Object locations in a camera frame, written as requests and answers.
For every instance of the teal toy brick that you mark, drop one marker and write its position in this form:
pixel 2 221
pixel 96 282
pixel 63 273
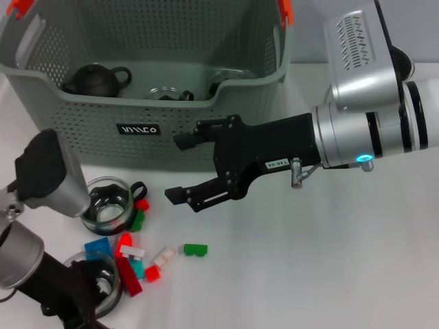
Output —
pixel 139 269

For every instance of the white toy brick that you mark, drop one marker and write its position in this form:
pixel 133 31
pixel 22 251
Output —
pixel 132 252

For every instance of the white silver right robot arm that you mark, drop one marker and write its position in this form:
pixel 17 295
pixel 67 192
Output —
pixel 360 137

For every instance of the small red toy brick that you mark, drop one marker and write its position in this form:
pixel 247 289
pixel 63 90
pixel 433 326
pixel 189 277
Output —
pixel 142 205
pixel 152 274

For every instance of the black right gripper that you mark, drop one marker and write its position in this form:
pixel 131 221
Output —
pixel 267 144

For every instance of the silver vented left wrist box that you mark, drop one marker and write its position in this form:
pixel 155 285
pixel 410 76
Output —
pixel 65 185

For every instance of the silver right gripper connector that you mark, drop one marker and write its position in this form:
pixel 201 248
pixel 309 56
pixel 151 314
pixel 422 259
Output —
pixel 295 173

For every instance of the glass teacup black sleeve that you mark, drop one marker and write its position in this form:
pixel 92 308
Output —
pixel 115 291
pixel 219 80
pixel 164 93
pixel 106 219

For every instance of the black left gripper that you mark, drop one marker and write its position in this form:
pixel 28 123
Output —
pixel 61 291

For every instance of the grey-green perforated storage bin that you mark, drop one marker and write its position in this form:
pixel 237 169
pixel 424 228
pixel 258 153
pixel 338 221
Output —
pixel 137 68

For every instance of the orange-red toy brick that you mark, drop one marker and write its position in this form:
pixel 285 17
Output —
pixel 124 241

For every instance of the silver vented right wrist box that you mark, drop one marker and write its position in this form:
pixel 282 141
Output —
pixel 363 75

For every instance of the blue flat toy plate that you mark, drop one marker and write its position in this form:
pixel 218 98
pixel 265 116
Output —
pixel 97 246

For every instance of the green toy brick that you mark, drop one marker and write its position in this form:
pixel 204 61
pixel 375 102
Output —
pixel 136 222
pixel 195 249

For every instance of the dark red long brick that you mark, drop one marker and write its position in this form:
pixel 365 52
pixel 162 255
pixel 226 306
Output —
pixel 130 279

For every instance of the beige translucent toy brick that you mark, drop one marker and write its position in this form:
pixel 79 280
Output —
pixel 166 257

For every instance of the silver vented wrist box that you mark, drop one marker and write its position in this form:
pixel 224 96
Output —
pixel 65 185
pixel 363 75

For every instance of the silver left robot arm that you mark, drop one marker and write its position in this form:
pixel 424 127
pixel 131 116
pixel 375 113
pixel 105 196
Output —
pixel 17 253

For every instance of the black clay teapot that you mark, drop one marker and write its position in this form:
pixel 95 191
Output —
pixel 92 80

